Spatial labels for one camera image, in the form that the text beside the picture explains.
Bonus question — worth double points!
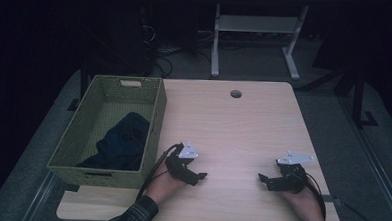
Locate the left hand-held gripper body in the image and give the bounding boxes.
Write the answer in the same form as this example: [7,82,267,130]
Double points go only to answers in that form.
[164,139,201,184]

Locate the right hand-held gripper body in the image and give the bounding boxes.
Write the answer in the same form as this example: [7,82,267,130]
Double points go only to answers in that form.
[274,149,315,195]

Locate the dark blue garment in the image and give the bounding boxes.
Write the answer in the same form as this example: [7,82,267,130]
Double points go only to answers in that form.
[75,109,152,173]

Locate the green woven basket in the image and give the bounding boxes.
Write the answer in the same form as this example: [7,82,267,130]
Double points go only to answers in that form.
[46,72,168,191]

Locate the person's right hand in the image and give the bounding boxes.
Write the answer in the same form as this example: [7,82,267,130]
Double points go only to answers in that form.
[280,185,330,221]

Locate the person's left hand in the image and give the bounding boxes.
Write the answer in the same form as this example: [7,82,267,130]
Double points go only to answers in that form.
[145,162,188,206]

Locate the grey tape strip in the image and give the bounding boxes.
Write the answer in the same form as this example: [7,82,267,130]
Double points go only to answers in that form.
[316,194,344,207]

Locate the black stand with foot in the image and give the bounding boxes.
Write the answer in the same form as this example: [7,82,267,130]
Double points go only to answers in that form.
[292,61,382,129]

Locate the black stand leg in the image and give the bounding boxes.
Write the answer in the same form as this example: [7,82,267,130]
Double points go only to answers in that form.
[67,58,91,113]

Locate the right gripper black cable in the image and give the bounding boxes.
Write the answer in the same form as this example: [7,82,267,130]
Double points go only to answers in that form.
[300,171,329,220]

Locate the thin black cable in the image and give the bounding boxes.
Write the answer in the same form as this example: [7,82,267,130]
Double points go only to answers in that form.
[337,199,386,221]

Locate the metal floor rail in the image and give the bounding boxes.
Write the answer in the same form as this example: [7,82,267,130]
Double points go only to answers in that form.
[22,169,62,221]
[332,96,392,221]

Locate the tangle of floor cables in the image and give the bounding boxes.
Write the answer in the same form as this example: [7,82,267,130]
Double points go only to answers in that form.
[138,22,216,80]

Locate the white metal desk frame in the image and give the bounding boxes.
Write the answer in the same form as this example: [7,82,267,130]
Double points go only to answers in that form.
[198,0,357,84]

